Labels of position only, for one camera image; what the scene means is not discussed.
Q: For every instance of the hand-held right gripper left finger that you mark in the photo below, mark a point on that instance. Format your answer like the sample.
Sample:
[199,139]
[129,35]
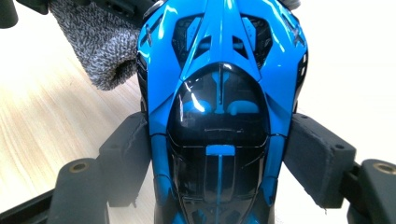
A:
[127,161]

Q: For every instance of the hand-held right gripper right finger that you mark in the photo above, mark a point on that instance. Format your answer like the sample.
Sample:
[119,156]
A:
[317,161]

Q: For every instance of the fuzzy grey sock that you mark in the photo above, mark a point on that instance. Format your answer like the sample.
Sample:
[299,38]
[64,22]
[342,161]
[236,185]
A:
[99,46]

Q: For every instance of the blue toy car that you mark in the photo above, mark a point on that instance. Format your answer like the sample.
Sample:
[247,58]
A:
[221,124]

